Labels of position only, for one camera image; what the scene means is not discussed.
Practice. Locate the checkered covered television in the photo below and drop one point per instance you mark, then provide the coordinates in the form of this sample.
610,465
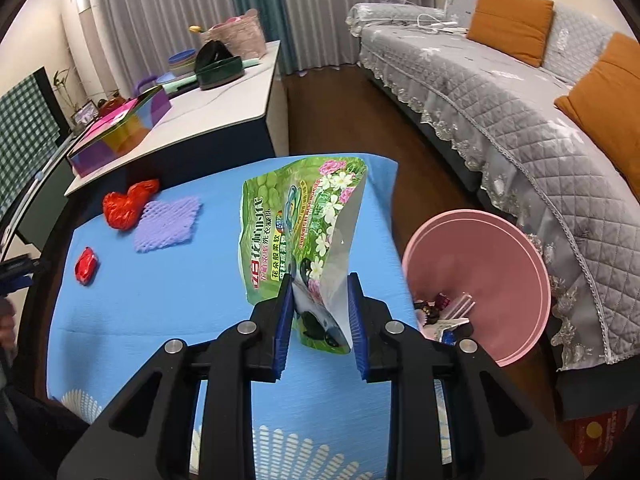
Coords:
33,126

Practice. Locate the red plastic bag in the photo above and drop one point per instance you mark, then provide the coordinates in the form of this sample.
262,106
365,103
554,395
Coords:
122,211

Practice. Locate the grey curtain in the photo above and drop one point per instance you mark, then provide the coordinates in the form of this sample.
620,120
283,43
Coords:
147,32

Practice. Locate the purple foam net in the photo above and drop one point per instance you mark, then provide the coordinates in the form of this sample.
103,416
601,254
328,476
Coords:
165,224

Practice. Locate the pink woven basket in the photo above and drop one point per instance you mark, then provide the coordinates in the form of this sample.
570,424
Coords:
241,35

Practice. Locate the orange cushion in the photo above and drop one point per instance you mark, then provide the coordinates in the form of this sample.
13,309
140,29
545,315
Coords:
518,28
604,104

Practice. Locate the tv cabinet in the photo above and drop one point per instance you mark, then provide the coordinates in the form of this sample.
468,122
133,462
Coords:
34,178

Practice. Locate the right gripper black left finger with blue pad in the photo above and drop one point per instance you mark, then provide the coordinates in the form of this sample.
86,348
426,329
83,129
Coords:
146,430

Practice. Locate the grey quilted sofa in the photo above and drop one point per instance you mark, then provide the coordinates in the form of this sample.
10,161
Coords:
498,115

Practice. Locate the blue table cloth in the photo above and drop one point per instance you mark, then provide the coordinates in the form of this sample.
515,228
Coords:
319,421

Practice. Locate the small red wrapper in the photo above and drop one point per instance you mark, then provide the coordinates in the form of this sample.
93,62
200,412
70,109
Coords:
86,266

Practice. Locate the green snack bag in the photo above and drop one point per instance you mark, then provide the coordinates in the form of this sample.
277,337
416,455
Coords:
299,220

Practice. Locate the near orange cushion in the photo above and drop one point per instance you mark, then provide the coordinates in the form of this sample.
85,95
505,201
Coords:
604,104

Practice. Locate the stacked plastic bowls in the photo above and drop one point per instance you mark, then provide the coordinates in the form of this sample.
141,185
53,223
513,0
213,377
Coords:
182,63

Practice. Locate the pink plastic bin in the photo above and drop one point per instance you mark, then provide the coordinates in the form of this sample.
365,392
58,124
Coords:
468,251

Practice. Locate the small photo frame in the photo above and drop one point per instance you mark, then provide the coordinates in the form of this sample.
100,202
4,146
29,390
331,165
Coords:
86,115

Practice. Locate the dark green bowl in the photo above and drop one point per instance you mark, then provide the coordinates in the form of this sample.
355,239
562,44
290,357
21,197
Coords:
215,65

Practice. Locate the white air conditioner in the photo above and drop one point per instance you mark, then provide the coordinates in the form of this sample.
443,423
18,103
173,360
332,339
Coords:
92,49

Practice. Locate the colourful gift box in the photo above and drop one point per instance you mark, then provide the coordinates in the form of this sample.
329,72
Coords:
119,132

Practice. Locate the white coffee table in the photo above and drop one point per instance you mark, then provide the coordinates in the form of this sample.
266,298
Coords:
209,131

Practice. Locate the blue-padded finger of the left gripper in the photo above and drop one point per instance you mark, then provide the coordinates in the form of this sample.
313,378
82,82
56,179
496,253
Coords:
17,273

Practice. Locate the far orange cushion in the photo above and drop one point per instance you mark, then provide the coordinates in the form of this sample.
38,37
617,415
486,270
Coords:
518,28

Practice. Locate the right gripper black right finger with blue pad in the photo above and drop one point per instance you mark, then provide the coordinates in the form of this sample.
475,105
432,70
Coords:
454,414

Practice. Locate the red box under sofa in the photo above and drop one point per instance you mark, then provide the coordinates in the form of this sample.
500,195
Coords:
592,438

